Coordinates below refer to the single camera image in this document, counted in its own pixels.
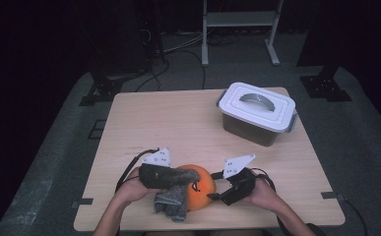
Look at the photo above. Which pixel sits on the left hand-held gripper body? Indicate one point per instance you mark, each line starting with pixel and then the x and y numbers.
pixel 152 177

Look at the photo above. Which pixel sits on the person's right hand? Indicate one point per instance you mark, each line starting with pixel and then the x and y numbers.
pixel 265 196

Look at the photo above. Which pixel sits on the person's left hand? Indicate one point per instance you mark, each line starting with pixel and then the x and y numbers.
pixel 129 191

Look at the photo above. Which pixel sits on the white metal stand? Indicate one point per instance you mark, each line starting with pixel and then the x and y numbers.
pixel 240 18

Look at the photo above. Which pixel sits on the orange plush toy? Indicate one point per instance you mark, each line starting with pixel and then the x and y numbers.
pixel 204 187

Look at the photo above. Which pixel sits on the grey plastic storage bin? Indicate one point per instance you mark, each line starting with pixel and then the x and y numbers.
pixel 250 132

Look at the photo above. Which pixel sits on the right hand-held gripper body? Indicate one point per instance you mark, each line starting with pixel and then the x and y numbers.
pixel 242 187

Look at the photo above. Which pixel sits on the black stand with base plate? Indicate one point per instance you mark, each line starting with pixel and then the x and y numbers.
pixel 324 87
pixel 106 88

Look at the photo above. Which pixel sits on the black tape square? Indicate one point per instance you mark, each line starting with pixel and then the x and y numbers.
pixel 96 129

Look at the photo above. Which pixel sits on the grey fuzzy cloth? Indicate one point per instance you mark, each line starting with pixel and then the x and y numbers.
pixel 175 203

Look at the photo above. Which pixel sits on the black tape strip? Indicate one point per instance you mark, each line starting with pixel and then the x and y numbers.
pixel 330 195
pixel 83 201

